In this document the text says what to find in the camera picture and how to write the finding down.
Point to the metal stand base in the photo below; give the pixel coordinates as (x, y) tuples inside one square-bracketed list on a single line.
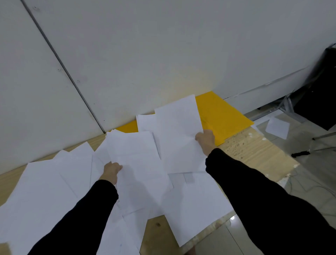
[(300, 153)]

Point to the person's left hand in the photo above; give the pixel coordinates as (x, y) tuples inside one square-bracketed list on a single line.
[(110, 172)]

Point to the person's left forearm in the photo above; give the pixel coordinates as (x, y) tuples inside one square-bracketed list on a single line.
[(81, 220)]

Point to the person's right hand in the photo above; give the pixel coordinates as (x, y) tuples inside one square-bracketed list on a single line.
[(207, 140)]

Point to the white paper sheet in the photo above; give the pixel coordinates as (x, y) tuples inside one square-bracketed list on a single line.
[(178, 131), (277, 128), (262, 120)]

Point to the yellow folder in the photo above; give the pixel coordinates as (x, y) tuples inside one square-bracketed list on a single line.
[(223, 115)]

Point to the person's right forearm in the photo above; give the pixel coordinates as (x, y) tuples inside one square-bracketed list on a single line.
[(262, 205)]

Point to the pile of white papers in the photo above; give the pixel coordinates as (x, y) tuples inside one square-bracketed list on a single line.
[(52, 184)]

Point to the gathered white papers stack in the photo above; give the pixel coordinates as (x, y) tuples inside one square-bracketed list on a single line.
[(136, 157)]

